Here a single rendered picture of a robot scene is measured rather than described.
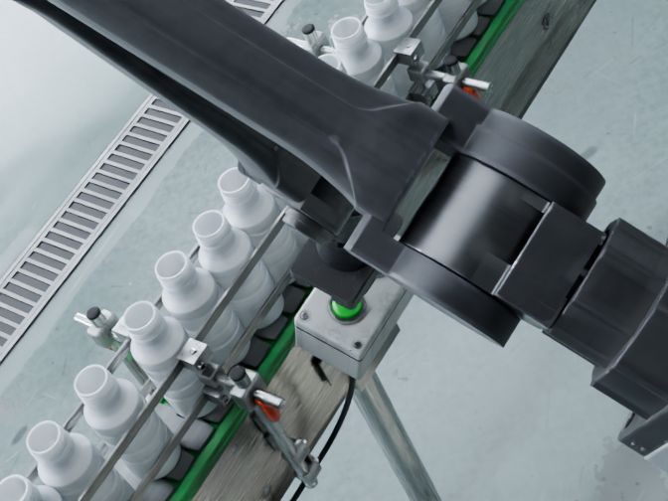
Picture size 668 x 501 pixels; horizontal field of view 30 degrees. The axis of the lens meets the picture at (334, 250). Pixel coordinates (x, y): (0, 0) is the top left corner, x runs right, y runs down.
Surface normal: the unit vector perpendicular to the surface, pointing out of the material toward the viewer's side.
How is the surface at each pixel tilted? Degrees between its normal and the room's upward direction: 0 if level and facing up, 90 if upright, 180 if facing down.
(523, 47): 90
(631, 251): 33
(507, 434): 0
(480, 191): 22
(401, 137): 38
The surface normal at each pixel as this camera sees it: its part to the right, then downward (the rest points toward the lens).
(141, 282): -0.29, -0.59
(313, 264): 0.00, -0.46
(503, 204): -0.10, -0.10
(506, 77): 0.80, 0.27
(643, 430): -0.52, 0.76
